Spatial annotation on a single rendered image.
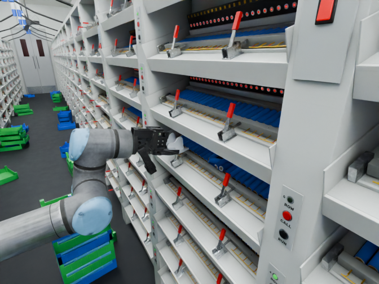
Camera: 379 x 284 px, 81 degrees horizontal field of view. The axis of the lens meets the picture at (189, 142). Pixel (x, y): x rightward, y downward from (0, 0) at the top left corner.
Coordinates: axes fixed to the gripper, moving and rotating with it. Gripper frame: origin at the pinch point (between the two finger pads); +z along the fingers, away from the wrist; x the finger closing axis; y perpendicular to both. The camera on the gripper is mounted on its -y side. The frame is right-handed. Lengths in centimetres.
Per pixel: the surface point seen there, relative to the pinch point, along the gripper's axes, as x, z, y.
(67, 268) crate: 47, -32, -88
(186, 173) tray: -7.6, -1.8, -6.5
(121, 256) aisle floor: 59, 3, -101
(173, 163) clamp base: -1.0, -3.4, -5.3
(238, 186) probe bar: -27.9, 2.2, -1.4
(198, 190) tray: -17.4, -3.2, -7.3
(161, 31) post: 18.0, -6.3, 39.9
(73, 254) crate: 48, -29, -79
